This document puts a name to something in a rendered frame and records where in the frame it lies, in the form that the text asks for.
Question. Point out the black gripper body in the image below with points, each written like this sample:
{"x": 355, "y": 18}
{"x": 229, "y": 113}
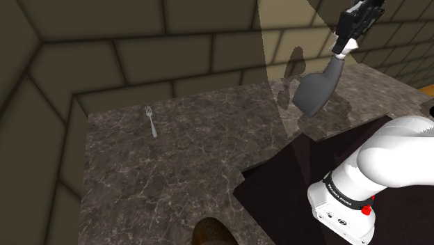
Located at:
{"x": 356, "y": 20}

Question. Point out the grey spray bottle white nozzle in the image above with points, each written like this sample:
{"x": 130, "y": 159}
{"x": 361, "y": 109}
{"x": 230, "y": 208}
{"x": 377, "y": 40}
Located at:
{"x": 313, "y": 91}

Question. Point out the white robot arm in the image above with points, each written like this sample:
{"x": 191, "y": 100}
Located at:
{"x": 390, "y": 152}

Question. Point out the dark robot stand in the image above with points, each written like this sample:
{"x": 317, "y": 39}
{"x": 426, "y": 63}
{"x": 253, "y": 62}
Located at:
{"x": 278, "y": 193}

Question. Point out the silver fork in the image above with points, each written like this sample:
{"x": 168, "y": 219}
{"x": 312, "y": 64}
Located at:
{"x": 152, "y": 122}

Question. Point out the brown round object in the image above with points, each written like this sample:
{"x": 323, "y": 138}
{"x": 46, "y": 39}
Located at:
{"x": 212, "y": 234}

